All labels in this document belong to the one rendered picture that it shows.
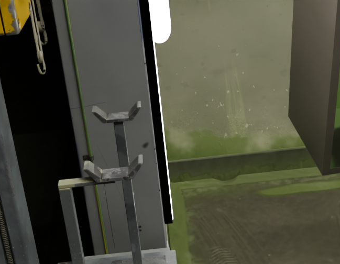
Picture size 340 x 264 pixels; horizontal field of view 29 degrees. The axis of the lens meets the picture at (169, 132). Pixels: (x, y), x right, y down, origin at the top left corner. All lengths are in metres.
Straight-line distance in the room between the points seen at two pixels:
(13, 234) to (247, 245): 1.65
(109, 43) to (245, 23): 1.76
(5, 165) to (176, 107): 2.08
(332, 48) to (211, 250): 1.00
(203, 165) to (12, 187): 2.05
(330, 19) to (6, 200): 1.18
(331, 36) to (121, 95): 0.72
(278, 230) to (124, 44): 1.43
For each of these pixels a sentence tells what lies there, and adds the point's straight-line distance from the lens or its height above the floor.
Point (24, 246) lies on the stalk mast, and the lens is 1.04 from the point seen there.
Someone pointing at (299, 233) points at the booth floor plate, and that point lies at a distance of 2.65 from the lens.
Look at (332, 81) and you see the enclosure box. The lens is 1.98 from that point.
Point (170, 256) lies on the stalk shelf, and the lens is 1.25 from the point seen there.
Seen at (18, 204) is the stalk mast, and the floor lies 1.03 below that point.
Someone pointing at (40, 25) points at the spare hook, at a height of 1.16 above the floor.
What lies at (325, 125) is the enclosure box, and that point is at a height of 0.65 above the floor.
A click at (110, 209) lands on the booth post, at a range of 1.58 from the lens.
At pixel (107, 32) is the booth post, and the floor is 1.14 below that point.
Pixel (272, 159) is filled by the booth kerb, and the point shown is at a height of 0.12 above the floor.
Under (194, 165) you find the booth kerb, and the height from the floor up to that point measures 0.14.
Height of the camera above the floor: 1.51
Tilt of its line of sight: 24 degrees down
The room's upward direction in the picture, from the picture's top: 6 degrees counter-clockwise
